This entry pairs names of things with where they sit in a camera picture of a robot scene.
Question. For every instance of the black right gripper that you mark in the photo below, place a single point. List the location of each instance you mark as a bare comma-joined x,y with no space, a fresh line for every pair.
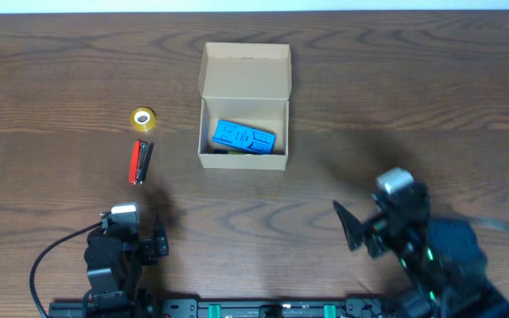
376,229

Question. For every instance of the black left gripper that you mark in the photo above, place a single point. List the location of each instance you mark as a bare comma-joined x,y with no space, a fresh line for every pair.
156,246

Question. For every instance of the red black stapler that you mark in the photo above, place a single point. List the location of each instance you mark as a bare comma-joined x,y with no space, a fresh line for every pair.
140,159

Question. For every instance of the yellow blue highlighter marker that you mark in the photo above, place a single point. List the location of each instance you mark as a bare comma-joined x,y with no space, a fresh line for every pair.
228,152

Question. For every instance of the yellow tape roll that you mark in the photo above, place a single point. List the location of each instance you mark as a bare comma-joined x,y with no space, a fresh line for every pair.
143,119

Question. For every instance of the blue whiteboard duster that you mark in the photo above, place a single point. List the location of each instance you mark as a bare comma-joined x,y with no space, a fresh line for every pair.
242,137

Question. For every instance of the cardboard box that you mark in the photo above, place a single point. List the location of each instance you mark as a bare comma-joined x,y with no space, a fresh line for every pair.
249,84

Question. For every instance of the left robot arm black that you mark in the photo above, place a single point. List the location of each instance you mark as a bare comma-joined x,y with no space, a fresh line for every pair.
115,258

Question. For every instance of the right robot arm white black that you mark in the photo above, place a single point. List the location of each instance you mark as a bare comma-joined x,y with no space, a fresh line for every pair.
441,257

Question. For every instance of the black mounting rail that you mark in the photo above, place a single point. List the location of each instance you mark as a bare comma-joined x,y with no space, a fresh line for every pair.
192,308

